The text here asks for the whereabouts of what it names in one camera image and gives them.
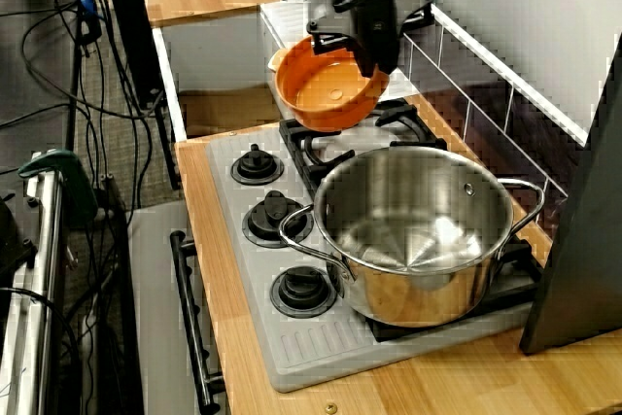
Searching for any black stove knob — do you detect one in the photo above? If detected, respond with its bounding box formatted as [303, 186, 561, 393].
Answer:
[241, 190, 316, 249]
[230, 143, 286, 187]
[269, 266, 339, 320]

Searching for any white toy oven front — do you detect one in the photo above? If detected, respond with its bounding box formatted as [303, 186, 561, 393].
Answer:
[128, 200, 229, 415]

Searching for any aluminium frame rail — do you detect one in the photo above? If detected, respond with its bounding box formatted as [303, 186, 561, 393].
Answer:
[0, 156, 64, 415]

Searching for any black cable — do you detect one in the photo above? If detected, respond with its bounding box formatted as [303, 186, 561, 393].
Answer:
[0, 286, 82, 415]

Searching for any white sink basin box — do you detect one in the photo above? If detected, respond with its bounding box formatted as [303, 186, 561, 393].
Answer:
[153, 0, 312, 144]

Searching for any orange plastic toy pot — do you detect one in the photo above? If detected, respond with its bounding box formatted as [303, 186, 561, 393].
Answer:
[266, 34, 392, 133]

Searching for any black flat panel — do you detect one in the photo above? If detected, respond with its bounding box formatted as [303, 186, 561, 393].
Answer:
[519, 35, 622, 356]

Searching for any stainless steel pot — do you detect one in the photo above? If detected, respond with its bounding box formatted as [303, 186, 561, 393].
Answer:
[277, 145, 546, 329]

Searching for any brown cardboard piece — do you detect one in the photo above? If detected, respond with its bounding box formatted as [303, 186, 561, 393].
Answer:
[177, 88, 283, 139]

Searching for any dark tile backsplash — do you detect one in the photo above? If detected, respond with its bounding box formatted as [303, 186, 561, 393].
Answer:
[396, 0, 597, 246]

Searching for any black oven door handle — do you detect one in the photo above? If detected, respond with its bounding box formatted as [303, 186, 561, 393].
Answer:
[168, 229, 225, 411]

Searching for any green clamp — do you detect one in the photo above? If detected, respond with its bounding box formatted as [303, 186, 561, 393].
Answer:
[17, 150, 98, 226]

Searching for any black tall box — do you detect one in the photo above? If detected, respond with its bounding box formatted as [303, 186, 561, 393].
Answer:
[104, 0, 164, 110]

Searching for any dark machine base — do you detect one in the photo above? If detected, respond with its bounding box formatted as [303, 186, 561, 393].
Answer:
[0, 193, 39, 285]

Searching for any black burner grate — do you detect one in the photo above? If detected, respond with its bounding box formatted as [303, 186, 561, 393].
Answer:
[279, 97, 448, 188]
[368, 234, 543, 343]

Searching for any grey toy stove plate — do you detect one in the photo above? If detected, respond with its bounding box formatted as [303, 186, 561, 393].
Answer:
[203, 118, 536, 393]

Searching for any wooden countertop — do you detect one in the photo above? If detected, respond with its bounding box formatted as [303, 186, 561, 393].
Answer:
[173, 93, 622, 415]

